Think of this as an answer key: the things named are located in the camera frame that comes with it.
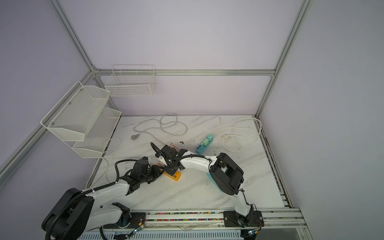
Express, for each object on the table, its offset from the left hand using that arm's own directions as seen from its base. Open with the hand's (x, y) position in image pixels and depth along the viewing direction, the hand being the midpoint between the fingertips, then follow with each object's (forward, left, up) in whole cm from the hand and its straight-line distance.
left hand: (163, 172), depth 88 cm
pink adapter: (+3, +1, +5) cm, 6 cm away
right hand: (+2, -3, +2) cm, 4 cm away
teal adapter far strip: (+22, -29, +6) cm, 37 cm away
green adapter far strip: (+19, -26, +6) cm, 33 cm away
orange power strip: (-3, -8, +1) cm, 9 cm away
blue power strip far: (+16, -23, +1) cm, 29 cm away
